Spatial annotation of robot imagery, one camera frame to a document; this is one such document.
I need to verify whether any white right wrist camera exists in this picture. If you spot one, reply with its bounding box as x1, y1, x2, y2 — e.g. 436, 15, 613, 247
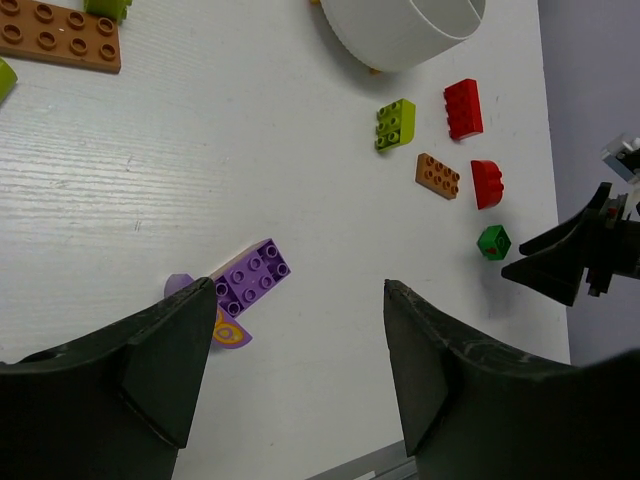
601, 133, 639, 214

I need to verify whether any orange flat lego plate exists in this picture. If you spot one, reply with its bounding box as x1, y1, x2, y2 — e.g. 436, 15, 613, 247
1, 0, 121, 74

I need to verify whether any red curved lego brick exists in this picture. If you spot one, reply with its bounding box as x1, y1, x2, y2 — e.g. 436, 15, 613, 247
470, 160, 504, 210

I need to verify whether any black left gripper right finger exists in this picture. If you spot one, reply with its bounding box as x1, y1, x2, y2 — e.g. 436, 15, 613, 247
383, 280, 639, 479

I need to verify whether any lime green tall lego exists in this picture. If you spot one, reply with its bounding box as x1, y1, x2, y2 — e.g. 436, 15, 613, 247
83, 0, 132, 25

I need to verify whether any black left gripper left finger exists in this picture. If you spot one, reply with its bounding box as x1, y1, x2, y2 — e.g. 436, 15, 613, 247
1, 278, 217, 479

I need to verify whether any dark green square lego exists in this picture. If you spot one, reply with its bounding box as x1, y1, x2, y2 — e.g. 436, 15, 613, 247
476, 224, 511, 261

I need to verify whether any lime green curved lego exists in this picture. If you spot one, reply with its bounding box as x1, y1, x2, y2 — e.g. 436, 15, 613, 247
374, 98, 416, 153

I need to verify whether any white round divided container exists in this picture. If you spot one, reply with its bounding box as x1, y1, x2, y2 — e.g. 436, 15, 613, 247
320, 0, 486, 73

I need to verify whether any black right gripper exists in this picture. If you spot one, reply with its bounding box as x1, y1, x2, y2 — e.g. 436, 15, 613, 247
501, 182, 639, 306

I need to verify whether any lime green sloped lego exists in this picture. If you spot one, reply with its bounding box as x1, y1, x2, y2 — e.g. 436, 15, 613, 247
0, 59, 18, 104

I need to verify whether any red long lego brick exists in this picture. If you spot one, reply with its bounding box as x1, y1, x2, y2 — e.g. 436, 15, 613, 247
443, 78, 484, 141

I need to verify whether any aluminium table front rail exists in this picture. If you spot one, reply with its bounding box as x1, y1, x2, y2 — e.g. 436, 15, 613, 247
309, 441, 418, 480

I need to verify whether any purple lego assembly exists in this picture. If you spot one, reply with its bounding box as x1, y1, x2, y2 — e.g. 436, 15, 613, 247
164, 238, 293, 351

